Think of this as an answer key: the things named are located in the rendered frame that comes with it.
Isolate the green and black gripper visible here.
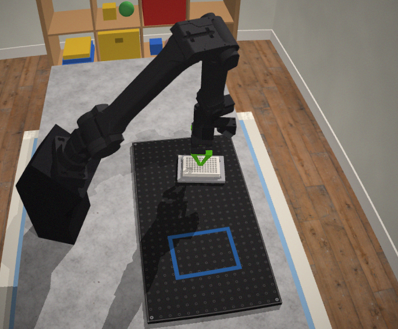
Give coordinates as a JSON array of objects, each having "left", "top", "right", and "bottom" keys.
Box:
[{"left": 191, "top": 121, "right": 212, "bottom": 166}]

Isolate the blue tape outline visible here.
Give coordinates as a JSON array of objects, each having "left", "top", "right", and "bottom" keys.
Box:
[{"left": 168, "top": 227, "right": 242, "bottom": 280}]

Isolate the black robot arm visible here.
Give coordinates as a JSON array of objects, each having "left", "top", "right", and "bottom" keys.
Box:
[{"left": 53, "top": 12, "right": 240, "bottom": 182}]

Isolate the white well plate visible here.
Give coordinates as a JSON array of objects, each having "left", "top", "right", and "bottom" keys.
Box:
[{"left": 183, "top": 156, "right": 220, "bottom": 177}]

